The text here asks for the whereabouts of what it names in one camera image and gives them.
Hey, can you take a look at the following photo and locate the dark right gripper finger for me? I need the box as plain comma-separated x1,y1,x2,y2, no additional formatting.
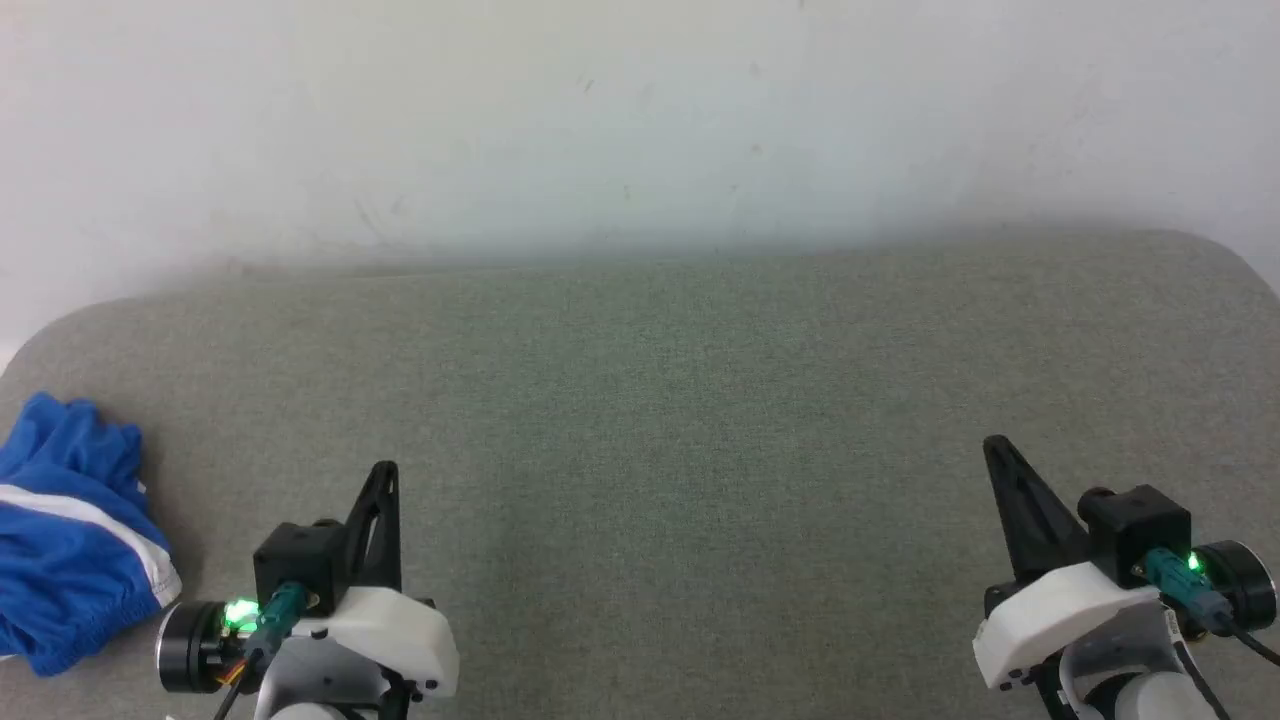
982,435,1092,584

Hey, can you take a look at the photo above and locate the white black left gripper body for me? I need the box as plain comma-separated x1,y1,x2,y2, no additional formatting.
155,586,461,699

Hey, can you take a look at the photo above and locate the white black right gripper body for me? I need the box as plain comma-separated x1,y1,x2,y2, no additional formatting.
973,540,1279,692

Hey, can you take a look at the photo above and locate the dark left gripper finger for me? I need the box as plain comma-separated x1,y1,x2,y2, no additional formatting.
343,460,404,593

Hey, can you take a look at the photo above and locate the blue basketball shorts number 23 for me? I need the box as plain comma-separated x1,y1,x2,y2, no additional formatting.
0,392,183,678

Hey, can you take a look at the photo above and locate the grey fabric sofa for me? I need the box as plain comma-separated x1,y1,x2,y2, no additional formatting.
0,228,1280,720

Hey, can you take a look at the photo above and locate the black cable teal plug left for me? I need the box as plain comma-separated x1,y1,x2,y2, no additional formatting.
213,583,308,720

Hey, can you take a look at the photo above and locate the black cable teal plug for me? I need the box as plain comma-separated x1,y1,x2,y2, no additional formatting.
1143,547,1280,668
213,583,308,720

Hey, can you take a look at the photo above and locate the black cable teal plug right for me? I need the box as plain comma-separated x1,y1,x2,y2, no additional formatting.
1143,547,1280,668

